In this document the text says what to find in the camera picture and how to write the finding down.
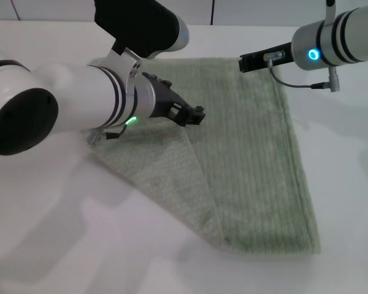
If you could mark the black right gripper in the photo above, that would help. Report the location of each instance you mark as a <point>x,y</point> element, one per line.
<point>257,61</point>

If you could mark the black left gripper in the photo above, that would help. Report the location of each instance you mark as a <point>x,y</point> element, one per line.
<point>165,101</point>

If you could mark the light green ribbed towel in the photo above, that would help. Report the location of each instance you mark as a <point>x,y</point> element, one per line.
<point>248,153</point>

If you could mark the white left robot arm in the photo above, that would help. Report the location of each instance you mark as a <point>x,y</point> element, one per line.
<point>79,98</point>

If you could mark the black left wrist camera housing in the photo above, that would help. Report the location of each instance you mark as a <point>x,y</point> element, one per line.
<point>141,27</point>

